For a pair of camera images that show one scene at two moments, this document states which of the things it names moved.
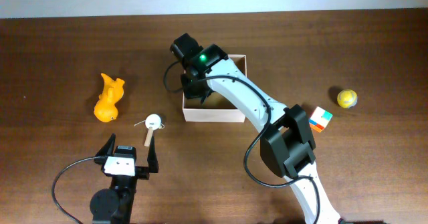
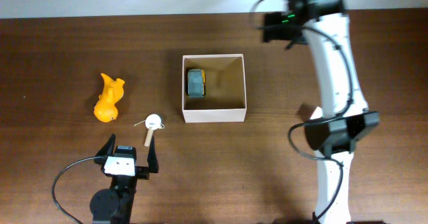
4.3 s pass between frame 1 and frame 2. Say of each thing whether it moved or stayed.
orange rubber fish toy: stayed
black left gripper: stayed
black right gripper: moved
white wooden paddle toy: stayed
